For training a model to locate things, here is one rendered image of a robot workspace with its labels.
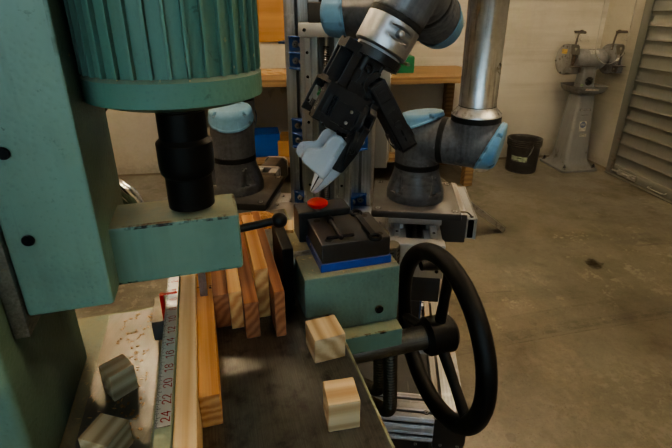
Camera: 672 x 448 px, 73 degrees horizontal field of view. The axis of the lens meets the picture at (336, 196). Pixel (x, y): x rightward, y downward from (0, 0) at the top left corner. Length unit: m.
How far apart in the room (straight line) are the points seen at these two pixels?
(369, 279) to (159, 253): 0.27
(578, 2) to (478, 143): 3.54
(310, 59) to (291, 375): 0.86
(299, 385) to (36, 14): 0.43
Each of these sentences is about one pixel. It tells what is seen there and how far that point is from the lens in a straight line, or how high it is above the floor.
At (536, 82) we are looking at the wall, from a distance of 4.48.
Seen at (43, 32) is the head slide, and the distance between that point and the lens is 0.46.
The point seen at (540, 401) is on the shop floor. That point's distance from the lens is 1.91.
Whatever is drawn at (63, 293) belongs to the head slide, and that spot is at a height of 1.02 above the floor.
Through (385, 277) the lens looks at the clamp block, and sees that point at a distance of 0.63.
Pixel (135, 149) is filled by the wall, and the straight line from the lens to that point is 4.09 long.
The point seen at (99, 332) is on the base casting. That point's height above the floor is 0.80.
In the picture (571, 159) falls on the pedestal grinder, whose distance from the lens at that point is 4.40.
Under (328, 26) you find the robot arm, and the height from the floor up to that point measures 1.26.
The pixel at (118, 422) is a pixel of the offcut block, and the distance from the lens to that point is 0.64.
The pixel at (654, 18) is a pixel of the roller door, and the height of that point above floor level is 1.22.
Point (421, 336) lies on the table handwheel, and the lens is 0.73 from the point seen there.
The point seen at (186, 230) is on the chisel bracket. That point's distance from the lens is 0.53.
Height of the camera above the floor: 1.28
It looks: 22 degrees down
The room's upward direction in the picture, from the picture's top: straight up
